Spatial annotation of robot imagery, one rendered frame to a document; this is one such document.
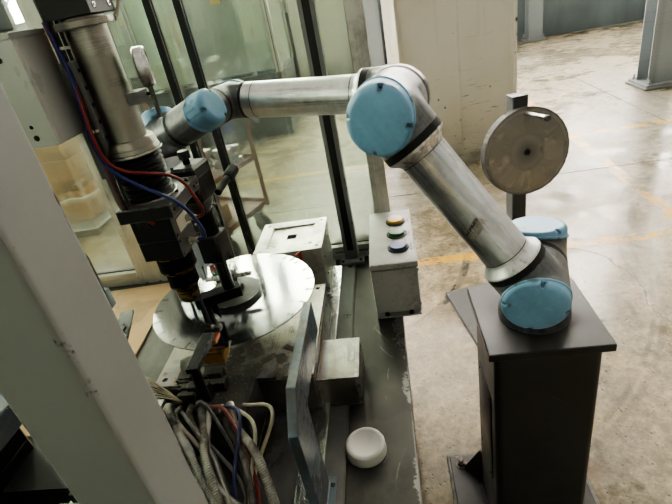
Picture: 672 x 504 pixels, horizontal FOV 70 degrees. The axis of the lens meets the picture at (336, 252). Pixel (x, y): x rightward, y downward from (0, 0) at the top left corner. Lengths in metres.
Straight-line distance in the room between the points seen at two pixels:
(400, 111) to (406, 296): 0.50
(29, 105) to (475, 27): 3.57
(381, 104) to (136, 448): 0.63
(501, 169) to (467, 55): 2.16
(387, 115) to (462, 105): 3.28
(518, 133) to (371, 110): 1.18
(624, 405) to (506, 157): 0.98
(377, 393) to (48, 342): 0.83
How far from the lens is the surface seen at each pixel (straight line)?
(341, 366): 0.95
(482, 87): 4.07
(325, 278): 1.24
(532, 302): 0.89
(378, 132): 0.79
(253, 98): 1.05
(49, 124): 0.66
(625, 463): 1.88
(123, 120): 0.69
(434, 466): 1.80
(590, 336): 1.12
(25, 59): 0.66
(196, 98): 0.97
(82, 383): 0.22
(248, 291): 0.97
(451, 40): 3.93
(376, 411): 0.96
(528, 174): 1.97
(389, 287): 1.11
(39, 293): 0.20
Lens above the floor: 1.45
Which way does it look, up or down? 29 degrees down
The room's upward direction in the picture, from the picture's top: 11 degrees counter-clockwise
